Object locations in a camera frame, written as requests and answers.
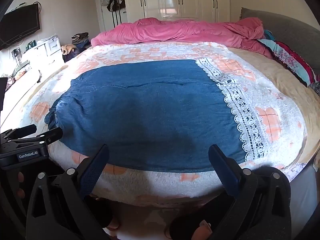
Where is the white glossy wardrobe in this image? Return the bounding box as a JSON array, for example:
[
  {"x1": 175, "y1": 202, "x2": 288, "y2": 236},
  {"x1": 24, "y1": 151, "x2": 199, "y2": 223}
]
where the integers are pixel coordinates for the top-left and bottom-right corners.
[{"x1": 123, "y1": 0, "x2": 231, "y2": 23}]

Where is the tan plush cloth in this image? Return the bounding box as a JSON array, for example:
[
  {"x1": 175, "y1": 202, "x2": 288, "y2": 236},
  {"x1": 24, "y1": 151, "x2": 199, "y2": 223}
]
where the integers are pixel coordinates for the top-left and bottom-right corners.
[{"x1": 61, "y1": 44, "x2": 77, "y2": 55}]

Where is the orange white printed blanket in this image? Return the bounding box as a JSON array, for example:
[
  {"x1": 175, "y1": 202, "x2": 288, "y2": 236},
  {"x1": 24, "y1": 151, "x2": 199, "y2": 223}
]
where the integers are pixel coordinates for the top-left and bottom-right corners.
[{"x1": 15, "y1": 41, "x2": 308, "y2": 205}]

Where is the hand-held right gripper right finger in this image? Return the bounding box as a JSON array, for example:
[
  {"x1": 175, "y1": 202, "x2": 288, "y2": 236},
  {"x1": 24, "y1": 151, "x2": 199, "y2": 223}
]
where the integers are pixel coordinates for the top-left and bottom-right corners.
[{"x1": 208, "y1": 144, "x2": 292, "y2": 240}]

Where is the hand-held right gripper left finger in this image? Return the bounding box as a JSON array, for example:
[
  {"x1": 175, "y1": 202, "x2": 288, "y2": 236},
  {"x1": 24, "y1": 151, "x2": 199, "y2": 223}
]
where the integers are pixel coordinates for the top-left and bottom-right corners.
[{"x1": 26, "y1": 144, "x2": 110, "y2": 240}]

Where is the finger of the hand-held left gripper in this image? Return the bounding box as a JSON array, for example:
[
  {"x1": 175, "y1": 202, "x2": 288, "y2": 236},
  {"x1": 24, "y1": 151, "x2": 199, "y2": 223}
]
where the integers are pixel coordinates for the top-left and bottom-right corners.
[
  {"x1": 11, "y1": 127, "x2": 63, "y2": 148},
  {"x1": 0, "y1": 124, "x2": 37, "y2": 140}
]

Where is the person's left hand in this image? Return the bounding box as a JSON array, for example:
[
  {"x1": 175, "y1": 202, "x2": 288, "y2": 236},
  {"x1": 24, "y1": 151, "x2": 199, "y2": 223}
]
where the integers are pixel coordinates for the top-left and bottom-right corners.
[{"x1": 15, "y1": 171, "x2": 26, "y2": 200}]

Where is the folded colourful clothes stack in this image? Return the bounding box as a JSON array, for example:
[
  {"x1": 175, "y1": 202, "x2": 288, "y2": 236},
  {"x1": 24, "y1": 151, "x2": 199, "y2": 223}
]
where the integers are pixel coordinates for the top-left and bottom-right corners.
[{"x1": 257, "y1": 29, "x2": 316, "y2": 88}]

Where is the white drawer cabinet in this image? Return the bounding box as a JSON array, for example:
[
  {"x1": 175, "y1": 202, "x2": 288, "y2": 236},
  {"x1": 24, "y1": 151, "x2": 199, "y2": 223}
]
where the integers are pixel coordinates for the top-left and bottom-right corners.
[{"x1": 22, "y1": 36, "x2": 65, "y2": 67}]

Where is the stack of folded dark clothes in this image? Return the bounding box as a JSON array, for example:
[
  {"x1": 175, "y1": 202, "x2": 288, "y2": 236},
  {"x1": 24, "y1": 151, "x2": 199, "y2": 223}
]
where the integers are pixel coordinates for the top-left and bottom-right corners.
[{"x1": 71, "y1": 32, "x2": 91, "y2": 47}]

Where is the white door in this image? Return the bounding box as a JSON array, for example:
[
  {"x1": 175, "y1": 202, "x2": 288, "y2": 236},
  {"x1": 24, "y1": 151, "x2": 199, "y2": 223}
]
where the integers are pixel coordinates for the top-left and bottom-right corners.
[{"x1": 94, "y1": 0, "x2": 128, "y2": 33}]

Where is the pink duvet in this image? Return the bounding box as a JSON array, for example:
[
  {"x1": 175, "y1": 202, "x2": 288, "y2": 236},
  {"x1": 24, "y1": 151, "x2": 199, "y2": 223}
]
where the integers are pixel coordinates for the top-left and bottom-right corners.
[{"x1": 90, "y1": 17, "x2": 273, "y2": 58}]

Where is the beige bed sheet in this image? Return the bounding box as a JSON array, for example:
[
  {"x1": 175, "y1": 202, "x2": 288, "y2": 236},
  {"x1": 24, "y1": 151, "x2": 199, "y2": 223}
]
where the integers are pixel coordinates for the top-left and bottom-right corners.
[{"x1": 229, "y1": 47, "x2": 320, "y2": 167}]

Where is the black striped hanging bag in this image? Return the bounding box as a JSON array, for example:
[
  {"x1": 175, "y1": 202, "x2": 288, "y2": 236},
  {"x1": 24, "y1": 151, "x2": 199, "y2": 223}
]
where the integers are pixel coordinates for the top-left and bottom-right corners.
[{"x1": 107, "y1": 0, "x2": 121, "y2": 28}]

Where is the black screen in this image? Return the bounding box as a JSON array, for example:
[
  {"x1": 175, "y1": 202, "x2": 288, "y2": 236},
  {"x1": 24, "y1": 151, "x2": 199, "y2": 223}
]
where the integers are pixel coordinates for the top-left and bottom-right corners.
[{"x1": 0, "y1": 77, "x2": 8, "y2": 112}]

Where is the black wall television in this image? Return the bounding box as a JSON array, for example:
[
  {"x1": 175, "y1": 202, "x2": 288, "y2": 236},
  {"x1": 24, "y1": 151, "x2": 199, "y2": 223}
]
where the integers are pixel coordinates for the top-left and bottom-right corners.
[{"x1": 0, "y1": 3, "x2": 41, "y2": 51}]

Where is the magenta pillow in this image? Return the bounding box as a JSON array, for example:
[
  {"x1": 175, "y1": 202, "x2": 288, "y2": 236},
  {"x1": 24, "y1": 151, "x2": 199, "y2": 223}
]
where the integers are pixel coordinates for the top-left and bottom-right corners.
[{"x1": 275, "y1": 41, "x2": 317, "y2": 82}]

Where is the blue garment with white lace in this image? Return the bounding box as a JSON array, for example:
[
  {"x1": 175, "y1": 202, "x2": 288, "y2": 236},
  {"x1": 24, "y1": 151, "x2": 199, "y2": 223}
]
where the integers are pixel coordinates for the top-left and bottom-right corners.
[{"x1": 44, "y1": 57, "x2": 275, "y2": 173}]

